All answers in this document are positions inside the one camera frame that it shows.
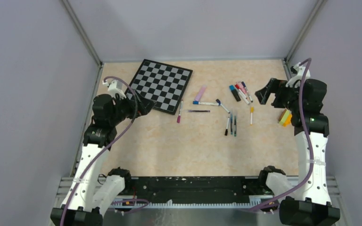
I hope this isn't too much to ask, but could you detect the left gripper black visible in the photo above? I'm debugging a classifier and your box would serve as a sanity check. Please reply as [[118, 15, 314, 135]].
[[109, 89, 156, 125]]

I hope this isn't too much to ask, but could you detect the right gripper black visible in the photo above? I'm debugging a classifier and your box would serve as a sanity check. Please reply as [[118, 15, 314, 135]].
[[255, 78, 303, 112]]

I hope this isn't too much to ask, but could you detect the green gel pen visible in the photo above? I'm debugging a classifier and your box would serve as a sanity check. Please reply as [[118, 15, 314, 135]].
[[233, 110, 237, 137]]

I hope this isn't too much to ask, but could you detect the purple gel pen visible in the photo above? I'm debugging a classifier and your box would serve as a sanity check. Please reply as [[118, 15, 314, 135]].
[[187, 110, 211, 113]]

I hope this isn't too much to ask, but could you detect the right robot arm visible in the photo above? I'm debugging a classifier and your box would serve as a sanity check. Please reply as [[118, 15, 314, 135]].
[[255, 78, 341, 226]]

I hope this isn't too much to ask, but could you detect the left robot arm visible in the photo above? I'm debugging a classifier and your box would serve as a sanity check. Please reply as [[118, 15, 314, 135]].
[[50, 93, 156, 226]]

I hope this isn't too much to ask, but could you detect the blue gel pen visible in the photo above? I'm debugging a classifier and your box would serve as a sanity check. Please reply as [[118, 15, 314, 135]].
[[230, 110, 233, 135]]

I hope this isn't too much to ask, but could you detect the thin marker navy cap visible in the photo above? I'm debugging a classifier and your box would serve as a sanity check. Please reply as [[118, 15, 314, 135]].
[[241, 81, 253, 103]]

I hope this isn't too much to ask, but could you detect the thin marker pink cap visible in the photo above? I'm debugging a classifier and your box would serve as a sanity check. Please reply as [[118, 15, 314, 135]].
[[237, 81, 248, 99]]

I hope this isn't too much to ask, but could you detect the black grey chessboard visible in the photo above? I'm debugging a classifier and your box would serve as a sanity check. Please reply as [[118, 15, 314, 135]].
[[129, 59, 193, 115]]

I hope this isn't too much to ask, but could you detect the yellow orange block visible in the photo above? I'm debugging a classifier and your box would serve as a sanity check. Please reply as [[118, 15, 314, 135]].
[[278, 109, 292, 127]]

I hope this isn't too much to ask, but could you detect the black highlighter blue cap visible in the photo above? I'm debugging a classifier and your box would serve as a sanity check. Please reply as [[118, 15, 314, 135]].
[[229, 85, 241, 102]]

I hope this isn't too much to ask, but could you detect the white marker blue cap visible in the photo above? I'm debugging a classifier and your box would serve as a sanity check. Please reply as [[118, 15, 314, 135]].
[[192, 101, 220, 106]]

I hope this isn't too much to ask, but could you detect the lilac highlighter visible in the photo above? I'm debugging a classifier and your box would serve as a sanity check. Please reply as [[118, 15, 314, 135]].
[[194, 85, 207, 102]]

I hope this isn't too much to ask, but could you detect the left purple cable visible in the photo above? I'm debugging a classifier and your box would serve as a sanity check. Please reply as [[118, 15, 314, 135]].
[[58, 76, 150, 226]]

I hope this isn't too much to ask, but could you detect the purple cable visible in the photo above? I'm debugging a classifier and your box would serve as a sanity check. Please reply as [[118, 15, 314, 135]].
[[240, 58, 315, 213], [58, 76, 150, 226]]

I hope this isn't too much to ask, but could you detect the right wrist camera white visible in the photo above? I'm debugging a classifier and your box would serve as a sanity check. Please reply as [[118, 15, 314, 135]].
[[286, 62, 311, 89]]

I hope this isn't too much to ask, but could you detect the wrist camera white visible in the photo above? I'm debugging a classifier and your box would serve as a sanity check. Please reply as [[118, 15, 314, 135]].
[[102, 80, 126, 99], [286, 62, 311, 89]]

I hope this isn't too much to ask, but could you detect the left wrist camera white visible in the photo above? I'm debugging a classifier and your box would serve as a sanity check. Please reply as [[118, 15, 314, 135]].
[[102, 80, 126, 99]]

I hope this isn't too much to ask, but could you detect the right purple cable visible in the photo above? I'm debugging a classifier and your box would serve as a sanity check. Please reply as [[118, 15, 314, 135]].
[[240, 58, 315, 213]]

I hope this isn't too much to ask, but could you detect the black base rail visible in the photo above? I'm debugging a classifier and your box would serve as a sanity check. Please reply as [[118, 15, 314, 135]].
[[120, 176, 273, 204]]

